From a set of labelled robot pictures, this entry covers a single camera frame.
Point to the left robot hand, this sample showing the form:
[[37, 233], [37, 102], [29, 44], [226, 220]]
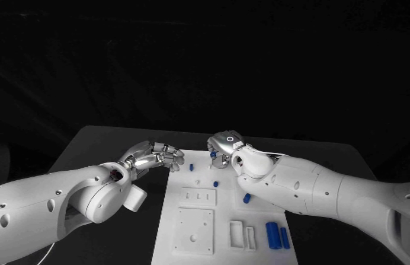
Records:
[[152, 156]]

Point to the white task board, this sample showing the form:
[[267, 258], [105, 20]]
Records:
[[223, 213]]

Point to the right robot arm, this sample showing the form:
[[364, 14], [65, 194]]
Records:
[[319, 191]]

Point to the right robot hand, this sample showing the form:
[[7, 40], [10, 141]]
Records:
[[226, 143]]

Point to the thin blue long cylinder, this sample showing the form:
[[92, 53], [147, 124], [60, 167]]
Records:
[[285, 238]]

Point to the blue gear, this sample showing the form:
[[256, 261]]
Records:
[[213, 154]]

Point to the thick blue long cylinder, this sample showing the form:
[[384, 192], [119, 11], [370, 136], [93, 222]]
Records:
[[273, 236]]

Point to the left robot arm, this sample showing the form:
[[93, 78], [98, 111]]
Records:
[[37, 202]]

